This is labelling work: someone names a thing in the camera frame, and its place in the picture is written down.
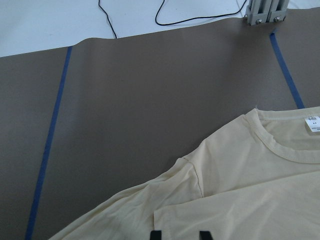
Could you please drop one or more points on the aluminium camera post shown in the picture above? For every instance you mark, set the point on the aluminium camera post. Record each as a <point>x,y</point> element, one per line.
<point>266,11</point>

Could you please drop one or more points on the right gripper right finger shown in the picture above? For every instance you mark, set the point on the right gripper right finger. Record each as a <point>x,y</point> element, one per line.
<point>205,232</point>

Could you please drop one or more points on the cream long-sleeve graphic shirt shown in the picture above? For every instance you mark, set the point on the cream long-sleeve graphic shirt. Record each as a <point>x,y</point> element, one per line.
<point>256,178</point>

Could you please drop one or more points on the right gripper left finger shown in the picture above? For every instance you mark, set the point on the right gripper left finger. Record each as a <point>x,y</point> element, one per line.
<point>156,233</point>

